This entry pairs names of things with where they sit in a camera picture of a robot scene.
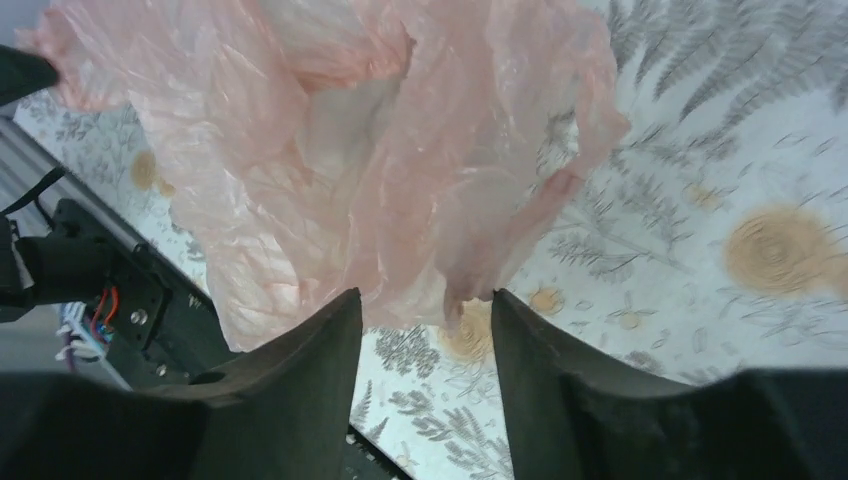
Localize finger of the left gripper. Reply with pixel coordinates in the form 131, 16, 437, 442
0, 45, 60, 106

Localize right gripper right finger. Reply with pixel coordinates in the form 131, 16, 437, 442
491, 290, 729, 479

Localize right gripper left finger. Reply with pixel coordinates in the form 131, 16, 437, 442
151, 288, 363, 479

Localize pink plastic trash bag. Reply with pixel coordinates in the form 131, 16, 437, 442
18, 1, 629, 352

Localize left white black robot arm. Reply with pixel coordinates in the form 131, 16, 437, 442
1, 45, 116, 323

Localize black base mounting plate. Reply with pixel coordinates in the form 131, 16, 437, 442
54, 198, 404, 479

